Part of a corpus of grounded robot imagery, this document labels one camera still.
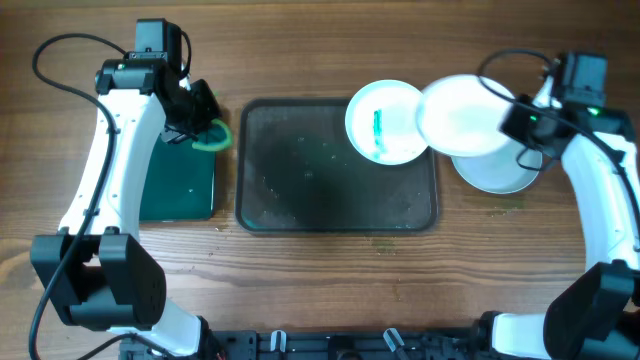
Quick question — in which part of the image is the green yellow sponge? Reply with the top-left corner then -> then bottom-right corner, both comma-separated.
192,118 -> 233,152

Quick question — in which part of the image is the white plate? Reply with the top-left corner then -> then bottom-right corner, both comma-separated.
416,74 -> 514,157
345,79 -> 428,165
452,142 -> 543,194

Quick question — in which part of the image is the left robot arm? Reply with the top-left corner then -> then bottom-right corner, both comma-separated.
30,18 -> 233,359

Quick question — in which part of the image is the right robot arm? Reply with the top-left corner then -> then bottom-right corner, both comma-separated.
470,52 -> 639,359

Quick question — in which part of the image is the dark green water tray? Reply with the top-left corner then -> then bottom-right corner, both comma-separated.
139,137 -> 216,223

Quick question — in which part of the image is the dark brown serving tray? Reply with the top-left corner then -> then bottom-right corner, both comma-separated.
235,98 -> 439,235

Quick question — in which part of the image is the left black cable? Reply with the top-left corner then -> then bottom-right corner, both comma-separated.
28,32 -> 136,360

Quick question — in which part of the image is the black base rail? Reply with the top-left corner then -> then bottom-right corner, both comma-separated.
118,327 -> 501,360

